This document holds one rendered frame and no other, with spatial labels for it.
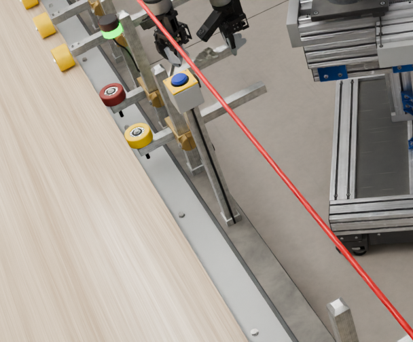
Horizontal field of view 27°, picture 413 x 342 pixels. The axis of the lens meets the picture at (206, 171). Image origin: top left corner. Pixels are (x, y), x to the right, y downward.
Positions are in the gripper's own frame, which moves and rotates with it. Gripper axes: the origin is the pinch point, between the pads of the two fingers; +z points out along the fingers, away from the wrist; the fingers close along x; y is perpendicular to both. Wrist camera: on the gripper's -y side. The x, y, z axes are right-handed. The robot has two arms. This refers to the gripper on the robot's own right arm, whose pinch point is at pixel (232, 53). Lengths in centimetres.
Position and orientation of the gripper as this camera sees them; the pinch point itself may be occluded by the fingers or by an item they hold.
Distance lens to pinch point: 284.1
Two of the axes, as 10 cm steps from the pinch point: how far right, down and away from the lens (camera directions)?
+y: 8.8, -4.7, 1.2
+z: 2.8, 6.9, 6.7
